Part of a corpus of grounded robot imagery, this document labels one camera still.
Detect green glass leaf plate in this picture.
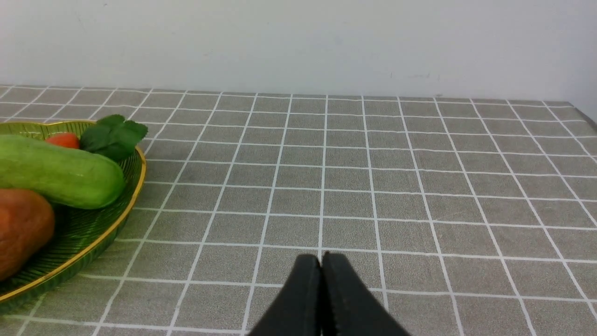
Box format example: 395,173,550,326
1,120,146,315

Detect brown potato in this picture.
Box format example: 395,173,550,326
0,189,56,281

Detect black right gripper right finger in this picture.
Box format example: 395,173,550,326
322,252,410,336

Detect grey checkered tablecloth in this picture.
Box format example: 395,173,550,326
1,86,597,336

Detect orange carrot with leaves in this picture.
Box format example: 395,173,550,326
45,114,148,162

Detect green cucumber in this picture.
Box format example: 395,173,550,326
0,134,126,210

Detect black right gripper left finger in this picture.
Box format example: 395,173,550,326
249,254,321,336

